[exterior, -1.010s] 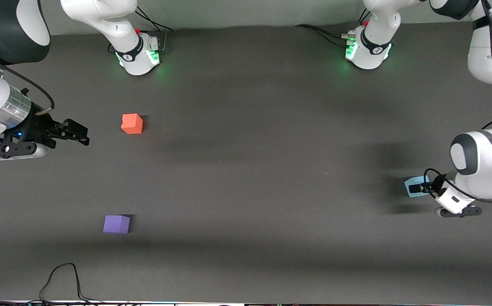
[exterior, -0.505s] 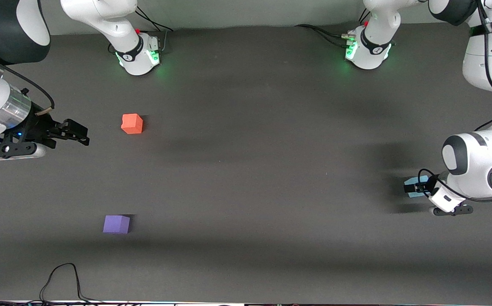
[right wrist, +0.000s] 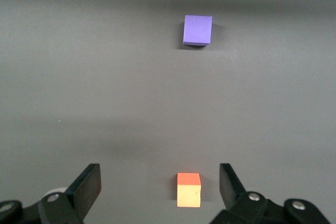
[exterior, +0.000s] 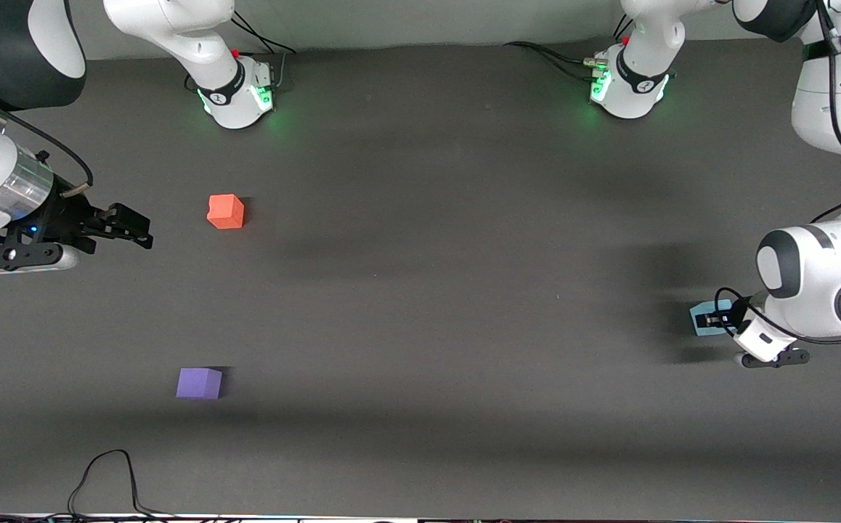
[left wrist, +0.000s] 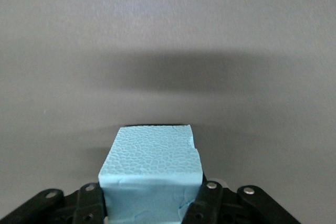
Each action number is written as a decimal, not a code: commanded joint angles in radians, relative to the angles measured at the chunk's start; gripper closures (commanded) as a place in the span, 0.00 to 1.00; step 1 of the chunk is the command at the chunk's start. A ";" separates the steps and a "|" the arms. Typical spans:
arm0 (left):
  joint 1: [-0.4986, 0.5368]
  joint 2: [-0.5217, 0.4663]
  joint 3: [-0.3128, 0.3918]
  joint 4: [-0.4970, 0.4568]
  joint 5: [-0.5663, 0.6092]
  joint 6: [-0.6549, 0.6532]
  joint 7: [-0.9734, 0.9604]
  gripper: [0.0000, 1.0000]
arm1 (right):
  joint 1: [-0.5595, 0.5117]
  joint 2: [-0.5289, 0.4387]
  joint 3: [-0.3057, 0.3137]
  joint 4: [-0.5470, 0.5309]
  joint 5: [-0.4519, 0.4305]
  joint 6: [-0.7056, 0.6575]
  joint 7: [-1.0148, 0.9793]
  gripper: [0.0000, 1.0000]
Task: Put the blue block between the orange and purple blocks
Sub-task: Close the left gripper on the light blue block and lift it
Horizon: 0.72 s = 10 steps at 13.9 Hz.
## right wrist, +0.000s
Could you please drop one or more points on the purple foam block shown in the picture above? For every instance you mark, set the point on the purple foam block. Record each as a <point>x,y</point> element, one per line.
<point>197,30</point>

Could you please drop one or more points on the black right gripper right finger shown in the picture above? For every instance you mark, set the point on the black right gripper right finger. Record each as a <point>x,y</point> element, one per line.
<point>233,195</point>

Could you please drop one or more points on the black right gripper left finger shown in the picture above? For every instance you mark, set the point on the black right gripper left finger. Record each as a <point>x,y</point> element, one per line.
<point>84,190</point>

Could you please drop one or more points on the orange foam block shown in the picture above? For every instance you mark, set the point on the orange foam block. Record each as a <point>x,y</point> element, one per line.
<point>188,191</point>

